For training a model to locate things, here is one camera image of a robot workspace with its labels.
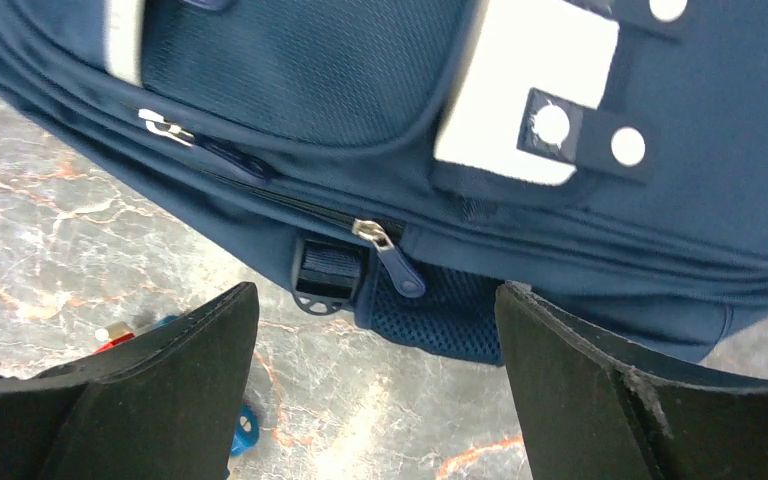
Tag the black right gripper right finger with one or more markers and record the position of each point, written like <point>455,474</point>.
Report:
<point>594,405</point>

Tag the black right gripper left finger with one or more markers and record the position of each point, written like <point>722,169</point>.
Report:
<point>163,405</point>

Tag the navy blue student backpack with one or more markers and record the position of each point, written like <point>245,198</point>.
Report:
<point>402,159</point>

